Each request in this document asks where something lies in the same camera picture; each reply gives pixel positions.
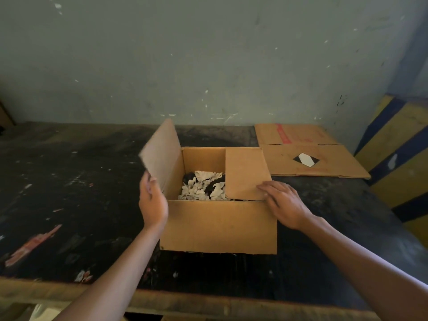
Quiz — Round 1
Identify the person's right hand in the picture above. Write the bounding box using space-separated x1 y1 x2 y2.
256 180 315 231

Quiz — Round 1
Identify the person's left hand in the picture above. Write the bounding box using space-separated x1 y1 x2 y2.
138 171 169 231

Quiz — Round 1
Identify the brown cardboard box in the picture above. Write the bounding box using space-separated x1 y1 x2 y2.
254 123 372 180
139 118 278 255

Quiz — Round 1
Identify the person's left forearm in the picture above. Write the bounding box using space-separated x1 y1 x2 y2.
52 224 168 321

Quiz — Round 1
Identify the person's right forearm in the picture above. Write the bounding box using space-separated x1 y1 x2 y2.
297 214 428 321

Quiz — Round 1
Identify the crumpled white packing paper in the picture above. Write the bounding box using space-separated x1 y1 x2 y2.
178 170 227 202

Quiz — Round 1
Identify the flattened brown cardboard box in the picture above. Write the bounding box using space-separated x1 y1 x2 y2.
254 123 372 180

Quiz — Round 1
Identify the wooden table edge beam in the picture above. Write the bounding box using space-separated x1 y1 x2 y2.
0 277 380 321

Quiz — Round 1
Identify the torn red label scrap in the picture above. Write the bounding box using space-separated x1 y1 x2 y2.
5 224 63 268

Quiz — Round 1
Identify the yellow and blue striped barrier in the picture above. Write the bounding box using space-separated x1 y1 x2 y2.
354 93 428 250

